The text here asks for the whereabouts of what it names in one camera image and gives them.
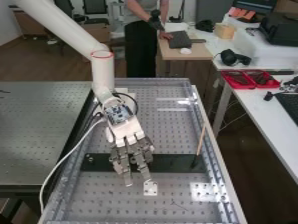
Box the white desk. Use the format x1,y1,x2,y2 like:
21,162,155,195
211,68,298,185

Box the thin stick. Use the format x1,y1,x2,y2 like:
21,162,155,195
192,124,208,168

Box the black keyboard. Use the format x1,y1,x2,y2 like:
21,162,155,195
166,30,194,50
272,92,298,127

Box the wooden desk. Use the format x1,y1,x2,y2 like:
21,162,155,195
155,30,215,80

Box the black cable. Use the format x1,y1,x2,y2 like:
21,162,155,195
115,92,139,117

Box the red tray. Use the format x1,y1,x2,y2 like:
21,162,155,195
244,69,282,90
219,69,258,90

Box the clear box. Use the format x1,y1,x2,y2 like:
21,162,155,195
38,77,247,224

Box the white cable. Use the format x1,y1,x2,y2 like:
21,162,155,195
38,119,106,216

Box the black headphones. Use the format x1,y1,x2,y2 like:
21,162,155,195
219,48,252,67

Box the black plate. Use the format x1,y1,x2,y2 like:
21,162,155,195
79,152,207,174

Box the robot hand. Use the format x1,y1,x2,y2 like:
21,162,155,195
101,96,157,188

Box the person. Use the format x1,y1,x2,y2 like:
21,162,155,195
122,0,175,80

